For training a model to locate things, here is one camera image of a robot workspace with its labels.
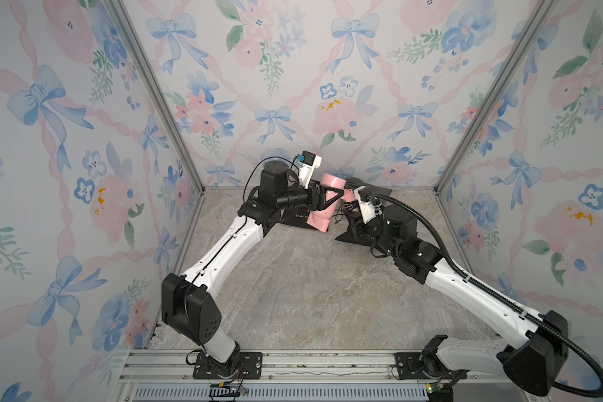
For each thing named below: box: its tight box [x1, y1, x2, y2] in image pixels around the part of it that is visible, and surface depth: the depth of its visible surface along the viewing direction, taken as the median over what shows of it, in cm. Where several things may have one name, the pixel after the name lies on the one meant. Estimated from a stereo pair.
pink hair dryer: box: [306, 173, 356, 233], surface depth 69 cm
